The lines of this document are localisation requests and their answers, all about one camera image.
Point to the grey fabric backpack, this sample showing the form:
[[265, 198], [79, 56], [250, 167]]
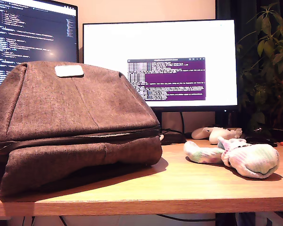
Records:
[[61, 106]]

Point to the pastel tie-dye sock pair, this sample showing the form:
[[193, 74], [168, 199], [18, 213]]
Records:
[[254, 160]]

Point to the monitor with white screen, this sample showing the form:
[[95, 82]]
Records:
[[155, 42]]

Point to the white game controller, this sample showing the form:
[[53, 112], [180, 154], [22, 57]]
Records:
[[217, 136]]

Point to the black monitor stand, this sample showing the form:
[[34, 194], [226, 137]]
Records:
[[222, 118]]

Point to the monitor with dark code screen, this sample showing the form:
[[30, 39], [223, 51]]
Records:
[[33, 35]]

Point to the dark table leg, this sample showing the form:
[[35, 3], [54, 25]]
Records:
[[225, 220]]

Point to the green leafy potted plant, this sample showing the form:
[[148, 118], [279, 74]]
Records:
[[266, 47]]

